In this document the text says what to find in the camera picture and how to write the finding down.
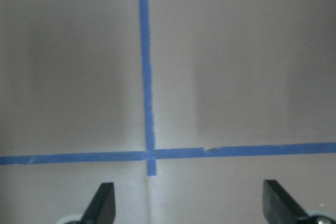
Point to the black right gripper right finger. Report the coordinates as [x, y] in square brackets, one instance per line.
[279, 207]

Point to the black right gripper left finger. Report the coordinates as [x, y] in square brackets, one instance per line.
[101, 209]

